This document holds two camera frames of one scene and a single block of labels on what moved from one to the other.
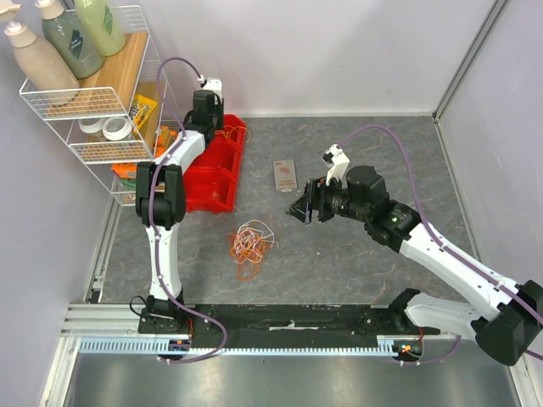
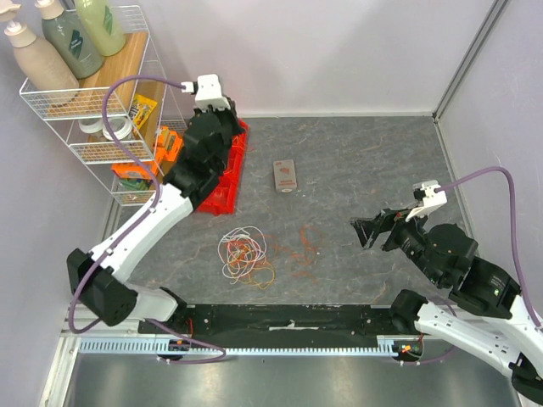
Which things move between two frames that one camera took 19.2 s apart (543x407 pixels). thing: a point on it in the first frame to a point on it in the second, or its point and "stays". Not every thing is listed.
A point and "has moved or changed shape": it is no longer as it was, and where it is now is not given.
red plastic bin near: [209, 189] stays
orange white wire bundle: [248, 247] has moved or changed shape
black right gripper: [318, 200] to [386, 229]
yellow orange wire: [227, 130] has moved or changed shape
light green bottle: [103, 25] stays
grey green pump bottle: [65, 32] stays
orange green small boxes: [166, 136] stays
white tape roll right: [116, 128] stays
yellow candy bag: [141, 108] stays
